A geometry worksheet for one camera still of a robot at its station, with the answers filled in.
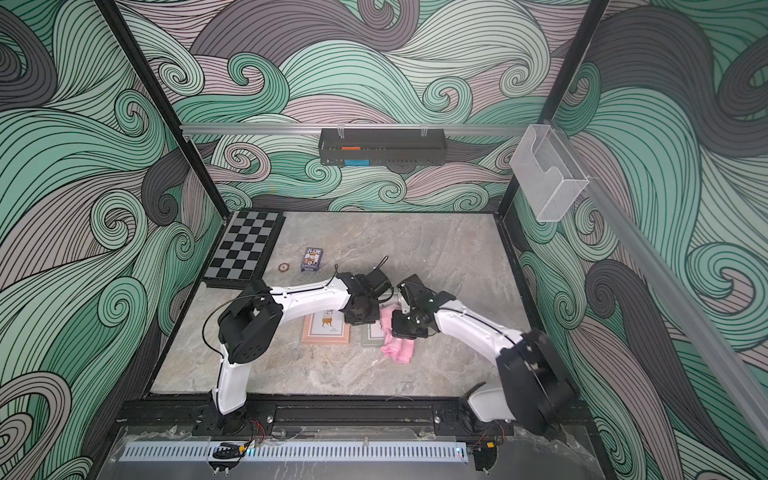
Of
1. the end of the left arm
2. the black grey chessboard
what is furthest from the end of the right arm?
the black grey chessboard

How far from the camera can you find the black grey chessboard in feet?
3.25

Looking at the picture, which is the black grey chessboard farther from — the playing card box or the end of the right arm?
the end of the right arm

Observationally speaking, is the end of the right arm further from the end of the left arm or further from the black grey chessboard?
the black grey chessboard
